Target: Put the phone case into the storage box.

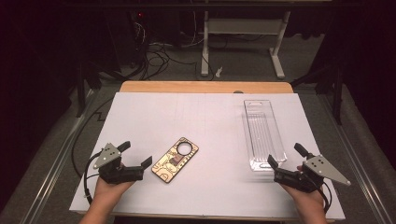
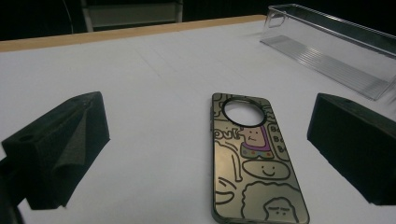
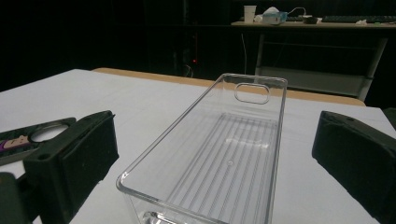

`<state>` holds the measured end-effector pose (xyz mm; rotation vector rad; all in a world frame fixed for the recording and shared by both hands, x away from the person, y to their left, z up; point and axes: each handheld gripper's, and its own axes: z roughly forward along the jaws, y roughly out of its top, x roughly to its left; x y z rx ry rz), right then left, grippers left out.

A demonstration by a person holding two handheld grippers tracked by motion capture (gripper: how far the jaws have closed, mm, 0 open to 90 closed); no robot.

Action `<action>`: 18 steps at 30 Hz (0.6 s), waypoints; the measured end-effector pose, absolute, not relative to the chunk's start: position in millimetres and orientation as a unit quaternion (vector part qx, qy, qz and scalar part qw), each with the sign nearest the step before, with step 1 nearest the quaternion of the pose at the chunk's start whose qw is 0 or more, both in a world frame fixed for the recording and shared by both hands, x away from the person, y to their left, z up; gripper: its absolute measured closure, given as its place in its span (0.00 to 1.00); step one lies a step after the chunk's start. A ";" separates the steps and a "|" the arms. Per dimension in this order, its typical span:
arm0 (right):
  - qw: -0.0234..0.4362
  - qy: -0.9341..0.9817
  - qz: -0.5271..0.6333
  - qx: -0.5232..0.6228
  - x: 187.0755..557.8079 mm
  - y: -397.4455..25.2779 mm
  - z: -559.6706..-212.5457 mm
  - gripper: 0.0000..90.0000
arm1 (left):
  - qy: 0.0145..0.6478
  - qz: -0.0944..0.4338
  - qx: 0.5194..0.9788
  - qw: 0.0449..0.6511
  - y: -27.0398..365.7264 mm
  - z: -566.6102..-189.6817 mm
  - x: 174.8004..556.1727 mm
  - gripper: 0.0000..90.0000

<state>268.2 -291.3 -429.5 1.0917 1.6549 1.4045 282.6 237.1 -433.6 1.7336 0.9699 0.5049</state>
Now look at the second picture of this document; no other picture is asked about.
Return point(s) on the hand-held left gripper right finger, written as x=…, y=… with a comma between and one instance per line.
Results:
x=355, y=146

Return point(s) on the clear plastic tray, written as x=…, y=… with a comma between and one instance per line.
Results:
x=327, y=62

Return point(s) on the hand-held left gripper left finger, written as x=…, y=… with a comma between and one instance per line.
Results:
x=46, y=155

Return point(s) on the cartoon print phone case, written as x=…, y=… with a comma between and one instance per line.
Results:
x=258, y=186

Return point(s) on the white table sheet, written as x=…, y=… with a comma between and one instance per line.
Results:
x=155, y=77

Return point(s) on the white metal stand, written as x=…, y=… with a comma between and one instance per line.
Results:
x=130, y=14

